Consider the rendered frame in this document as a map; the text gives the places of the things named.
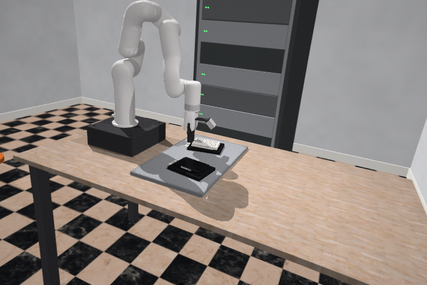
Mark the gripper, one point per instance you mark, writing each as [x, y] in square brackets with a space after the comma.
[190, 123]

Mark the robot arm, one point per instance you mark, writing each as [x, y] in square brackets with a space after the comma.
[132, 48]

